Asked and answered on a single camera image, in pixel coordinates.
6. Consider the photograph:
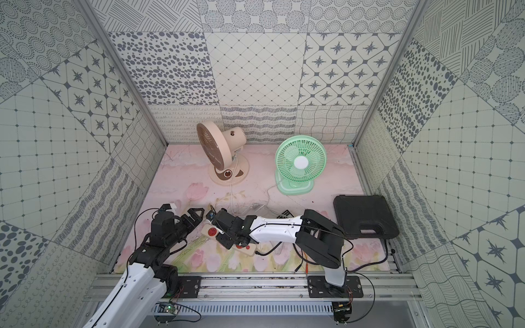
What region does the black plastic tool case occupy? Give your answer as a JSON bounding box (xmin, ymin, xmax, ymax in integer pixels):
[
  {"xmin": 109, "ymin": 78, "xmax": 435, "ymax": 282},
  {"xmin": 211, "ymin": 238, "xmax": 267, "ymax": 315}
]
[{"xmin": 333, "ymin": 195, "xmax": 399, "ymax": 240}]

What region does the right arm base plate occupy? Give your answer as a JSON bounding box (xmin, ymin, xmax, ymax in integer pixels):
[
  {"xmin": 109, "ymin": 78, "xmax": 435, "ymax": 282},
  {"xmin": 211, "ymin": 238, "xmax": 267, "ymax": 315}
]
[{"xmin": 307, "ymin": 276, "xmax": 364, "ymax": 299}]

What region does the left controller board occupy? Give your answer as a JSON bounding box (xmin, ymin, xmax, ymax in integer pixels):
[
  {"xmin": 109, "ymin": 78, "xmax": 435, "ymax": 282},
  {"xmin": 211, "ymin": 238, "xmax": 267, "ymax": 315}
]
[{"xmin": 154, "ymin": 303, "xmax": 179, "ymax": 324}]

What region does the white green fan cable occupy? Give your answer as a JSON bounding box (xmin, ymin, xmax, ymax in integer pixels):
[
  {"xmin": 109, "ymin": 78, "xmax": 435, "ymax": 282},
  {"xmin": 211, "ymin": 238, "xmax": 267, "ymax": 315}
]
[{"xmin": 253, "ymin": 184, "xmax": 288, "ymax": 214}]

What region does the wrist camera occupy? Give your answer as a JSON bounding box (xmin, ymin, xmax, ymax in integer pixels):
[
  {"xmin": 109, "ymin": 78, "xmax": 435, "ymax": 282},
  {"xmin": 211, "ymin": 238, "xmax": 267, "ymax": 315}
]
[
  {"xmin": 159, "ymin": 203, "xmax": 177, "ymax": 214},
  {"xmin": 206, "ymin": 210, "xmax": 224, "ymax": 234}
]

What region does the green desk fan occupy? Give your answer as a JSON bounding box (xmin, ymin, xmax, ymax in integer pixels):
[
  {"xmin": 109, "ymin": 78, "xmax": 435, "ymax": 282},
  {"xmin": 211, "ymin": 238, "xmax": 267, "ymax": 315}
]
[{"xmin": 275, "ymin": 135, "xmax": 328, "ymax": 195}]

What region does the controller board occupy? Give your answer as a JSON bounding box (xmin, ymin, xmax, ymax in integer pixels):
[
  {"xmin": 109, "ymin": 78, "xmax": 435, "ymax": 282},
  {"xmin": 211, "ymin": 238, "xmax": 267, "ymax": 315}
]
[
  {"xmin": 154, "ymin": 303, "xmax": 179, "ymax": 324},
  {"xmin": 332, "ymin": 302, "xmax": 353, "ymax": 324}
]

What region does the white pink fan cable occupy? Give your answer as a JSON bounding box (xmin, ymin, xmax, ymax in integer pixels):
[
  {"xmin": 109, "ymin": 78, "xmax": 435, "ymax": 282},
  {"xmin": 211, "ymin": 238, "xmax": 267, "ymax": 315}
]
[{"xmin": 212, "ymin": 171, "xmax": 263, "ymax": 214}]

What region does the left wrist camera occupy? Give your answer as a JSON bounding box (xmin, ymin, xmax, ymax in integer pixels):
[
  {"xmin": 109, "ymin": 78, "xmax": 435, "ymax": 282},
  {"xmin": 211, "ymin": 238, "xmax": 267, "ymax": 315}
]
[{"xmin": 159, "ymin": 203, "xmax": 177, "ymax": 214}]

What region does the pink desk fan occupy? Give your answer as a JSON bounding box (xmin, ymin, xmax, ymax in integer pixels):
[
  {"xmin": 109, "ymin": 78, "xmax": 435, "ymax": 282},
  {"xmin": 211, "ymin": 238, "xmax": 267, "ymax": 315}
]
[{"xmin": 196, "ymin": 121, "xmax": 250, "ymax": 186}]

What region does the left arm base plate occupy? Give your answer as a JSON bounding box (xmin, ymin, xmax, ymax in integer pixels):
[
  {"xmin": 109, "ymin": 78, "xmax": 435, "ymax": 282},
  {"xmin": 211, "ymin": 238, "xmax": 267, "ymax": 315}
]
[{"xmin": 164, "ymin": 276, "xmax": 202, "ymax": 299}]

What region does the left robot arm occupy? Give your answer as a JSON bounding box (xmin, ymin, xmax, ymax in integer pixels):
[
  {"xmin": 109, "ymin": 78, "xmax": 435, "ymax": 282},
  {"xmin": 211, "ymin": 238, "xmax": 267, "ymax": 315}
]
[{"xmin": 84, "ymin": 204, "xmax": 205, "ymax": 327}]

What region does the white red power strip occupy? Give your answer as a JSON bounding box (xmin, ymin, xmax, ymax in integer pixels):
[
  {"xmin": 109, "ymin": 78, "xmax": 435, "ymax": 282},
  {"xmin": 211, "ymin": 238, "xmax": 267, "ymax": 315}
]
[{"xmin": 201, "ymin": 224, "xmax": 256, "ymax": 256}]

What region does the black power strip cable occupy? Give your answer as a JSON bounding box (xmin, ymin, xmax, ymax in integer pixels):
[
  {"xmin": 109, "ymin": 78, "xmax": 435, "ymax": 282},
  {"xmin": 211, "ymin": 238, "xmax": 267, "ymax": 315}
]
[{"xmin": 253, "ymin": 241, "xmax": 284, "ymax": 257}]

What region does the right controller board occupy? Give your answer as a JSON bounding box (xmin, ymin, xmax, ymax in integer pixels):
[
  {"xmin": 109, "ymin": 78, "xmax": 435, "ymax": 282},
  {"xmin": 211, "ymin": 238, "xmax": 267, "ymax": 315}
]
[{"xmin": 332, "ymin": 302, "xmax": 353, "ymax": 324}]

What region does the black multi-port adapter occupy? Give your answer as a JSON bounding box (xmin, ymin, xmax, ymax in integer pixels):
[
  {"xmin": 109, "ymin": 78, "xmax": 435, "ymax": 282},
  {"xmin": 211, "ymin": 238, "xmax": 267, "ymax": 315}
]
[{"xmin": 277, "ymin": 210, "xmax": 294, "ymax": 219}]

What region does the aluminium mounting rail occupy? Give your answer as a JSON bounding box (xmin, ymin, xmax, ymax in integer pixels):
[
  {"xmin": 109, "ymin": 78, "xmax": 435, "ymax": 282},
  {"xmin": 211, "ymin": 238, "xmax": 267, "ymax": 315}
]
[{"xmin": 83, "ymin": 272, "xmax": 423, "ymax": 303}]

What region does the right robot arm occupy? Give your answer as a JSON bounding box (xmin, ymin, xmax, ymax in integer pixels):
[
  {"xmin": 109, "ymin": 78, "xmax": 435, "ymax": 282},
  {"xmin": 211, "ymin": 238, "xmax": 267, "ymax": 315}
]
[{"xmin": 206, "ymin": 209, "xmax": 346, "ymax": 287}]

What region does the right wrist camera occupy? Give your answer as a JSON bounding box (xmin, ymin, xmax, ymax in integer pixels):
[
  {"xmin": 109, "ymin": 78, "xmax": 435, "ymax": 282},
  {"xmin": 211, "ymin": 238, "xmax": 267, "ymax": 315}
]
[{"xmin": 206, "ymin": 210, "xmax": 224, "ymax": 234}]

